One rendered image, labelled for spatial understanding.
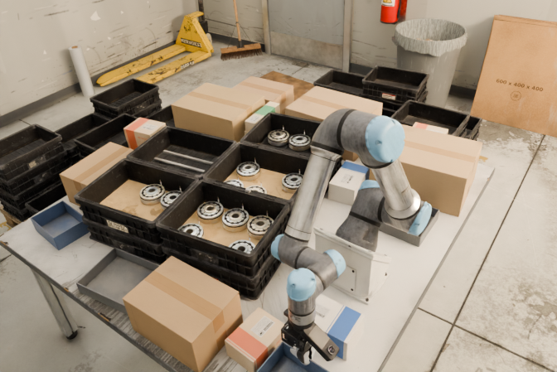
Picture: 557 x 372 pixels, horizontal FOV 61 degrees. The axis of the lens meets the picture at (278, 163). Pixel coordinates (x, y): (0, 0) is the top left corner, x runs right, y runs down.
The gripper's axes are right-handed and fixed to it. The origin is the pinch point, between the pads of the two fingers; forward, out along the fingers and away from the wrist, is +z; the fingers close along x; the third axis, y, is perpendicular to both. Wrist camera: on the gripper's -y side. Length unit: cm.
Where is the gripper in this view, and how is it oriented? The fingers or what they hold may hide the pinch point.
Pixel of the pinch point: (308, 361)
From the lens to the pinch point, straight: 152.6
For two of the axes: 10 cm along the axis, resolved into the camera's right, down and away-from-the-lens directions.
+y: -7.9, -3.2, 5.3
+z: 0.5, 8.2, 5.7
